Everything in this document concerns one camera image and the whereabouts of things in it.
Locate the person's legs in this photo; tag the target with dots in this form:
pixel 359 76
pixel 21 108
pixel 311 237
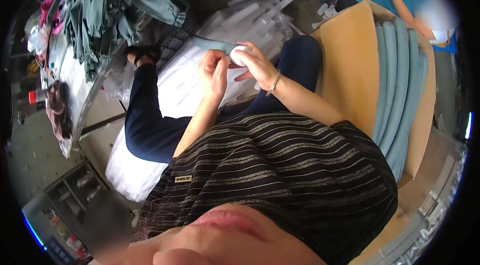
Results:
pixel 150 130

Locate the work table with plastic sheet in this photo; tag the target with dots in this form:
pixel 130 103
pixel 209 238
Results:
pixel 77 77

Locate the short white foam pieces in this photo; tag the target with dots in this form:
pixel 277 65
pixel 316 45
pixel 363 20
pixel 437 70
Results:
pixel 327 11

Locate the open cardboard box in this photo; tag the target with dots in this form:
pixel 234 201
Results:
pixel 348 70

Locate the heap of grey-green garments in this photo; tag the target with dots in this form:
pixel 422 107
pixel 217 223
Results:
pixel 108 6

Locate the person's body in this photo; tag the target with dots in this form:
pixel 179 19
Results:
pixel 281 167

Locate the brown patterned cloth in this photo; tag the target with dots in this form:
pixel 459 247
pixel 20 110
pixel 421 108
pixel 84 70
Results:
pixel 58 111

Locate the person's right hand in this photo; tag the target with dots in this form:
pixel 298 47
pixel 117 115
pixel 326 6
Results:
pixel 262 68

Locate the white foam tube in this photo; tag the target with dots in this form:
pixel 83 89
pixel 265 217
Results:
pixel 239 55

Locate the bundle of grey-green covered tubes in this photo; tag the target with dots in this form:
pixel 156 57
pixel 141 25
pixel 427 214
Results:
pixel 398 96

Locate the red capped bottle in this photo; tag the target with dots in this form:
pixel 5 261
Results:
pixel 37 96

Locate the clear bag of white foam tubes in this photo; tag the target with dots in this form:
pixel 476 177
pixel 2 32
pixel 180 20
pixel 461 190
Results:
pixel 255 21

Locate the grey metal rack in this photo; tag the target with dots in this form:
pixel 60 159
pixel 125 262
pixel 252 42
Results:
pixel 75 190

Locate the black plastic crate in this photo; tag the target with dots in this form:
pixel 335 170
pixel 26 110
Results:
pixel 176 40

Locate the grey-green fabric sleeve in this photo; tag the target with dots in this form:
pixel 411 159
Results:
pixel 213 44

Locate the large white plastic bag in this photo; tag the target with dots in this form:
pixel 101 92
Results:
pixel 131 175

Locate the person's left hand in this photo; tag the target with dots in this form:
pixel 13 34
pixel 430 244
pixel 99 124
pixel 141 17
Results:
pixel 213 79

